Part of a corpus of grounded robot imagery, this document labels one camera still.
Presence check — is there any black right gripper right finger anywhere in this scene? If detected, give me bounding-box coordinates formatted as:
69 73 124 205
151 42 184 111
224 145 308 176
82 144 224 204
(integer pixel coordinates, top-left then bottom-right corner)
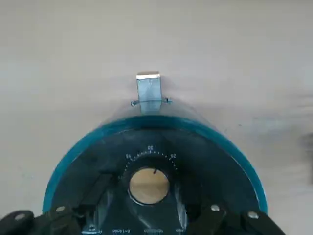
195 202 287 235

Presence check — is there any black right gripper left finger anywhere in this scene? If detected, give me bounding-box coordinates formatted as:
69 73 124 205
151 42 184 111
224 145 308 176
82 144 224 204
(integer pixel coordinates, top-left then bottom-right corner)
0 171 117 235

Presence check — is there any gold air fryer knob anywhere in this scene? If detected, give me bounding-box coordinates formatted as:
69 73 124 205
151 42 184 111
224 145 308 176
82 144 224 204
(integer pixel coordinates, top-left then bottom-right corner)
129 167 170 205

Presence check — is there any green air fryer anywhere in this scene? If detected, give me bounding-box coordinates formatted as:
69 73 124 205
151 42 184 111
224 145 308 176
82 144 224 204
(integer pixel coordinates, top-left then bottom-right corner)
42 70 269 235

